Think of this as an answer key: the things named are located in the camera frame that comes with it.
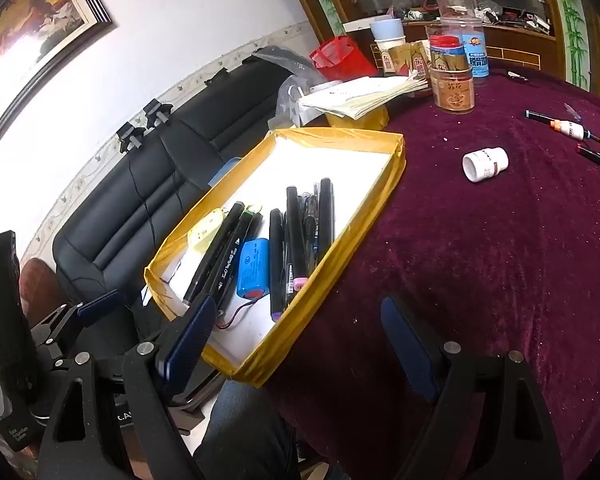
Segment red bucket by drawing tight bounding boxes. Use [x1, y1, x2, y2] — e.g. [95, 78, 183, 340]
[308, 36, 379, 81]

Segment framed painting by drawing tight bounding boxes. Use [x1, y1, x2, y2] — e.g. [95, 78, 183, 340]
[0, 0, 117, 163]

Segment clear jar brown label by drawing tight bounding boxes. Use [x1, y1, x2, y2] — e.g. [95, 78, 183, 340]
[429, 62, 476, 115]

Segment black leather sofa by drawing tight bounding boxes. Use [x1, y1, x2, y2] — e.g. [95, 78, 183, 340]
[52, 55, 313, 322]

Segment blue cloth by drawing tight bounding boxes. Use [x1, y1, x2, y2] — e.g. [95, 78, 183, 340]
[209, 157, 242, 187]

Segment blue battery pack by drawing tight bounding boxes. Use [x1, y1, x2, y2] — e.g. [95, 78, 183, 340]
[215, 238, 272, 331]

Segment maroon velvet tablecloth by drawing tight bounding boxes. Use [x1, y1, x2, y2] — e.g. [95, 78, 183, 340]
[267, 62, 600, 480]

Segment clear jar blue label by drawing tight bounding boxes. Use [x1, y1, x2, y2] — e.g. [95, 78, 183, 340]
[440, 17, 490, 79]

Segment black wall bracket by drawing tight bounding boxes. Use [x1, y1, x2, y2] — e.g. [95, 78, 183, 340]
[117, 122, 146, 154]
[143, 99, 174, 129]

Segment person's jeans leg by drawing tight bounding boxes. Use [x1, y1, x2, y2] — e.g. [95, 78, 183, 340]
[194, 379, 333, 480]

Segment clear plastic bag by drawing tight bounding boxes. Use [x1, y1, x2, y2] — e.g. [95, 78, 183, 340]
[252, 45, 312, 128]

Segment clear jar red lid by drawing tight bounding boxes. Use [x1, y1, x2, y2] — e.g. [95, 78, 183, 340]
[433, 0, 475, 25]

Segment brown wooden stool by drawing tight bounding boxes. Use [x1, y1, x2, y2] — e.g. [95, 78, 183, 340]
[21, 258, 67, 317]

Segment small jar red lid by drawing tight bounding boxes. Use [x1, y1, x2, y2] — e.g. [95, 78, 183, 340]
[428, 35, 469, 72]

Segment plain black marker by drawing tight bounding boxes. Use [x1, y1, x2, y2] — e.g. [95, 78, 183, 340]
[319, 177, 335, 261]

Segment yellow printed card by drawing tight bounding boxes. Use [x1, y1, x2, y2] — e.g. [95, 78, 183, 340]
[189, 207, 227, 261]

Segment black marker purple end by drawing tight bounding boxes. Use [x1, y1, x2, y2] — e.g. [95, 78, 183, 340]
[268, 208, 285, 322]

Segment black marker white print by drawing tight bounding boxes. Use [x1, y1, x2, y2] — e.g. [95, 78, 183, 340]
[184, 201, 246, 306]

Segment yellow taped cardboard box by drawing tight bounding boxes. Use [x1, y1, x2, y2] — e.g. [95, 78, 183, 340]
[145, 127, 407, 388]

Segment clear ballpoint pen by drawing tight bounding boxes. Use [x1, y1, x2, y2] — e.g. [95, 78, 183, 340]
[302, 192, 322, 261]

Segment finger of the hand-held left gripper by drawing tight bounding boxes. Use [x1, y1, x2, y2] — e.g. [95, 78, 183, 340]
[31, 288, 121, 350]

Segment white orange tube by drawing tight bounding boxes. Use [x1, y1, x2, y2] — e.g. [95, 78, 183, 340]
[552, 118, 587, 141]

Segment tan paper packets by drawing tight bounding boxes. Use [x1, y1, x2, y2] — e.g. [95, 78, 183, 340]
[376, 40, 432, 79]

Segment stack of white papers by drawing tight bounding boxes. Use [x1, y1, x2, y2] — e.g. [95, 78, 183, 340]
[298, 74, 431, 121]

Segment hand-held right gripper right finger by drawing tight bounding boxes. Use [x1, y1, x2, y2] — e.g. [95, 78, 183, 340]
[380, 296, 565, 480]

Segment wooden glass cabinet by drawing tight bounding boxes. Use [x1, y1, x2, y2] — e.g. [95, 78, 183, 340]
[279, 0, 600, 92]

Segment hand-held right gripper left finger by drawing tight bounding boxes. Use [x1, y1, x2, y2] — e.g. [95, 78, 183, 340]
[36, 294, 218, 480]

